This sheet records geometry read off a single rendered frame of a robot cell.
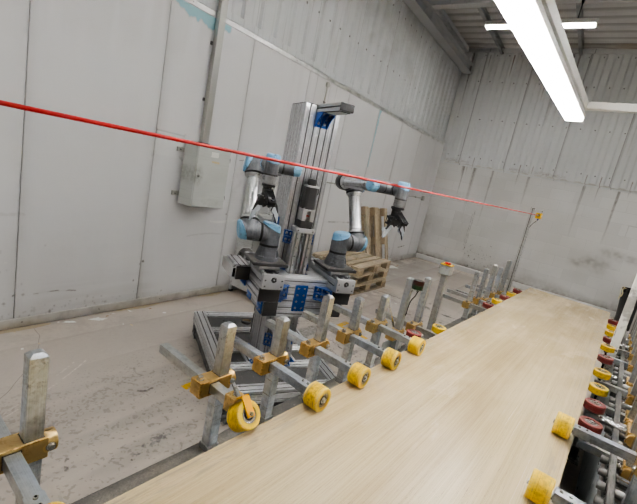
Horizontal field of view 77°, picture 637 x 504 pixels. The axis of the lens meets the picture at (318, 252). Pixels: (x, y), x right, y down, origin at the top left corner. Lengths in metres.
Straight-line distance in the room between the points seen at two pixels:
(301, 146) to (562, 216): 7.77
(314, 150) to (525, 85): 8.05
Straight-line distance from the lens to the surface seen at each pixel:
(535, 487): 1.34
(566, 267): 9.80
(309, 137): 2.64
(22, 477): 1.04
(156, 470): 1.41
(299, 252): 2.65
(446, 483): 1.28
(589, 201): 9.77
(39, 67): 3.57
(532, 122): 10.06
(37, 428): 1.09
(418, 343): 1.93
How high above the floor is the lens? 1.64
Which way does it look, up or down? 11 degrees down
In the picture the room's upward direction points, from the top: 12 degrees clockwise
